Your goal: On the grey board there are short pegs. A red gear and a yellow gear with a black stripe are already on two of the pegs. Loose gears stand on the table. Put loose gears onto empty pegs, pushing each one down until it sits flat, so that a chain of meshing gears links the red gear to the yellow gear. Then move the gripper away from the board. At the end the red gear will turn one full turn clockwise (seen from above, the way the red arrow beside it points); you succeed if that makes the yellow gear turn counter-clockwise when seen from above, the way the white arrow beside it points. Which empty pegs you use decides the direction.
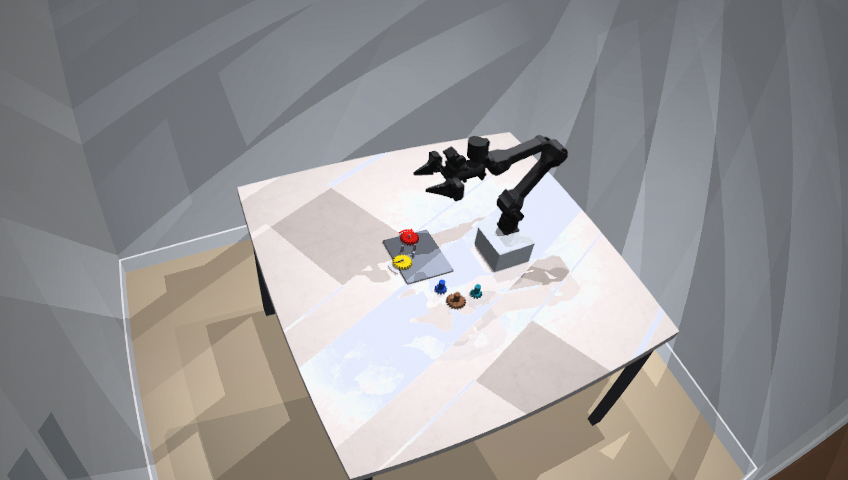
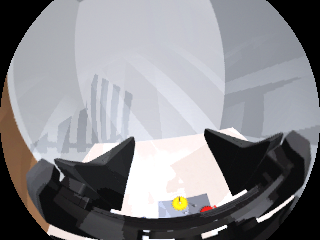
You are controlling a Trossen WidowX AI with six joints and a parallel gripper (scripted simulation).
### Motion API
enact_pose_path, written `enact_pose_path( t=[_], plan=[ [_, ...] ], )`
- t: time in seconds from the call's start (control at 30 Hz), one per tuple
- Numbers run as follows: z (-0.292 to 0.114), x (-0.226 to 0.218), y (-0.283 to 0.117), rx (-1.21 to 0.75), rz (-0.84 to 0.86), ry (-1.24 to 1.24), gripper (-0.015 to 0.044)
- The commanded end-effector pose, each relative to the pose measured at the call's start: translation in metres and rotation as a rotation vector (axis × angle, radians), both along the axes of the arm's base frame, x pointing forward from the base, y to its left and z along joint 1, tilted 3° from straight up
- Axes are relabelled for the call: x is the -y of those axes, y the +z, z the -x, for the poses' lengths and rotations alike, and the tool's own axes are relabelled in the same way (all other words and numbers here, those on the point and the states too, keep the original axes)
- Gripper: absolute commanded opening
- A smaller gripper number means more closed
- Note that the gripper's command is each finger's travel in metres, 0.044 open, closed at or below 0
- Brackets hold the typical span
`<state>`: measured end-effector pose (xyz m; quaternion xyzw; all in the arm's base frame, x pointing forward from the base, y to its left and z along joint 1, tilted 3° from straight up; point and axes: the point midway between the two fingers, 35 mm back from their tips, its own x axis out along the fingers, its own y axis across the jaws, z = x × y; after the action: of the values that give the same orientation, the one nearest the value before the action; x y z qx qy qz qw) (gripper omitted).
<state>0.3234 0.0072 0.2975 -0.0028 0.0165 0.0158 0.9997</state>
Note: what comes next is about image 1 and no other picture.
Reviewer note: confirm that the yellow gear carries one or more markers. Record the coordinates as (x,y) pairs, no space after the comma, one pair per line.
(402,265)

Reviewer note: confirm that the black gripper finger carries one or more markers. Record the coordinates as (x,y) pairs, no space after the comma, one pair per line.
(426,169)
(445,189)

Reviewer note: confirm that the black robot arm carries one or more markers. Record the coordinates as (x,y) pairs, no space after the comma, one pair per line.
(511,201)

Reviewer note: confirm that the brown gear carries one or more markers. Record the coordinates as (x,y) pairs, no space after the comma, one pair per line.
(456,300)

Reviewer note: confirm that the red gear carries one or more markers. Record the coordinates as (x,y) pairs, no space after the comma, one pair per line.
(409,240)

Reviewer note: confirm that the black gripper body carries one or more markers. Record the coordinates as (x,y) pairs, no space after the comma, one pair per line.
(448,172)

